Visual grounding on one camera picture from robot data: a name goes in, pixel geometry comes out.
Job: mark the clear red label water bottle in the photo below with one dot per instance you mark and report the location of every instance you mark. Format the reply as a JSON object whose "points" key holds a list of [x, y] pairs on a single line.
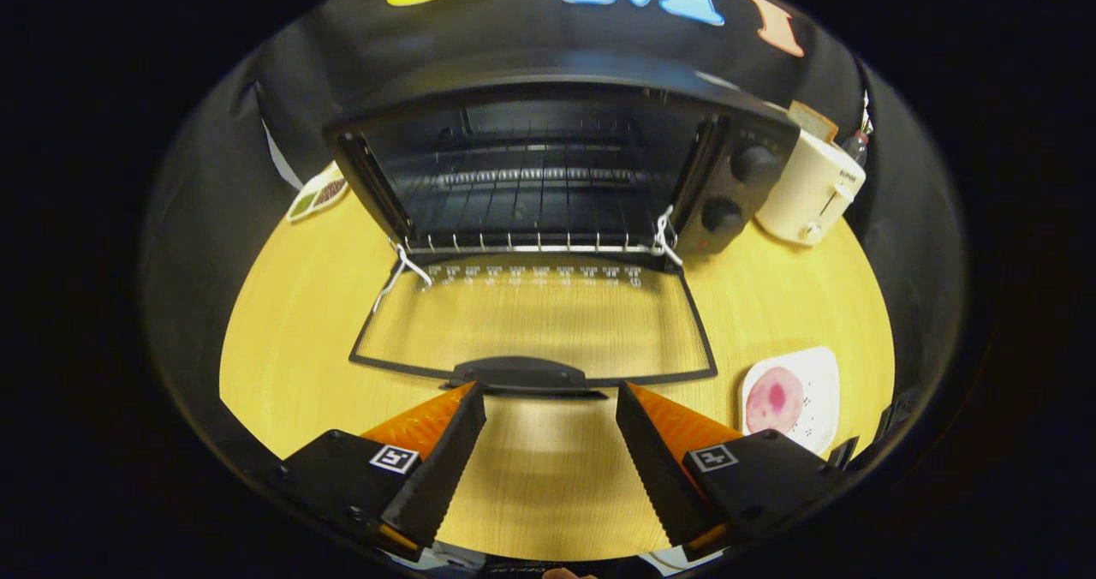
{"points": [[856, 146]]}

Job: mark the white divided dish of beans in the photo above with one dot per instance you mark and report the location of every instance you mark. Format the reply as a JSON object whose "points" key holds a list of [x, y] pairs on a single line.
{"points": [[317, 193]]}

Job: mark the pink round meat slice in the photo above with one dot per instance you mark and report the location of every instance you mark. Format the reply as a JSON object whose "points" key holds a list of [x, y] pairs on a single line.
{"points": [[775, 399]]}

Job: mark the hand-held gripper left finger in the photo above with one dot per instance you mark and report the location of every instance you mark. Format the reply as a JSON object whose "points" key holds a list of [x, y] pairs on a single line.
{"points": [[441, 468]]}

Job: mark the white pop-up toaster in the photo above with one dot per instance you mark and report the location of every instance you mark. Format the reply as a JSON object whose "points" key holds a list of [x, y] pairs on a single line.
{"points": [[805, 193]]}

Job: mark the black backdrop cloth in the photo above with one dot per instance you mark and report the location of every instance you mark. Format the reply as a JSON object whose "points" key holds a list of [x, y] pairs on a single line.
{"points": [[531, 31]]}

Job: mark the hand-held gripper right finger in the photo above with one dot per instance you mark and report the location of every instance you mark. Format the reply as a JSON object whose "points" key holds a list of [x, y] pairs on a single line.
{"points": [[659, 468]]}

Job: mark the brown bread slice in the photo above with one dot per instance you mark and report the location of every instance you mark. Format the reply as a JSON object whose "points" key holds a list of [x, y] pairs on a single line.
{"points": [[813, 121]]}

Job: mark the black toaster oven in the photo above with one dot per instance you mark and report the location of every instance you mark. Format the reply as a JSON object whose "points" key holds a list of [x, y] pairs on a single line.
{"points": [[736, 193]]}

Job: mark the white square plate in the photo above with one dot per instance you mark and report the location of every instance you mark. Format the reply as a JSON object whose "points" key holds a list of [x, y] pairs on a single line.
{"points": [[822, 390]]}

